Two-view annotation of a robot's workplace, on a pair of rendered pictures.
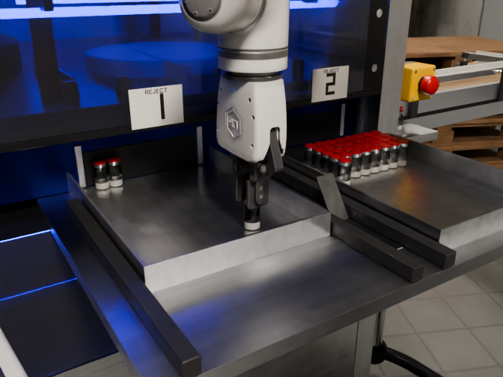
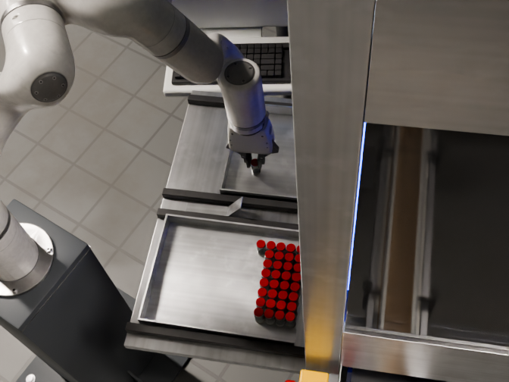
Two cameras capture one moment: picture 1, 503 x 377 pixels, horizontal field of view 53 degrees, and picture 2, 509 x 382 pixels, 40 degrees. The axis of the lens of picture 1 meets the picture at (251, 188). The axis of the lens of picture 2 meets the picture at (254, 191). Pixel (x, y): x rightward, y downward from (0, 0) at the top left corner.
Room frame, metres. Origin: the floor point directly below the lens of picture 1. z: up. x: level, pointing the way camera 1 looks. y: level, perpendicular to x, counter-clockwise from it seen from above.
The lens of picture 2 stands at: (1.30, -0.59, 2.32)
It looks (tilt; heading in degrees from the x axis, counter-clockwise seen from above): 60 degrees down; 140
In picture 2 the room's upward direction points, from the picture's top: 9 degrees counter-clockwise
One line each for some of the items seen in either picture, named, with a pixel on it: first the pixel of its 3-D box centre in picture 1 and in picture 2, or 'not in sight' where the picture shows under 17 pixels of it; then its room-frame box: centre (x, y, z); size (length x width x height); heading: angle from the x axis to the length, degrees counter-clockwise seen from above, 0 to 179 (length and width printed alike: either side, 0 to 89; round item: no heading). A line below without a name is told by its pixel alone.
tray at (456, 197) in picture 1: (407, 179); (226, 277); (0.77, -0.25, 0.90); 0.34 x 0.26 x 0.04; 32
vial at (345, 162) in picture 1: (343, 172); (261, 248); (0.78, -0.15, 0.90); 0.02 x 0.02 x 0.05
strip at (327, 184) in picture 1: (357, 210); (213, 205); (0.62, -0.14, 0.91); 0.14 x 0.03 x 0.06; 33
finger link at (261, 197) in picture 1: (262, 185); (242, 154); (0.61, -0.01, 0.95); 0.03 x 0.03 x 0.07; 33
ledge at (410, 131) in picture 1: (394, 132); not in sight; (1.14, -0.33, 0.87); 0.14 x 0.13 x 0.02; 32
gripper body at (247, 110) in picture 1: (251, 109); (249, 133); (0.63, 0.00, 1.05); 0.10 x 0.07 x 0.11; 33
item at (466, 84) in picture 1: (440, 90); not in sight; (1.37, -0.51, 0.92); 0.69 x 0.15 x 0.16; 122
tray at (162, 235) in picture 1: (186, 200); (298, 154); (0.68, 0.10, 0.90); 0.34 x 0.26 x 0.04; 32
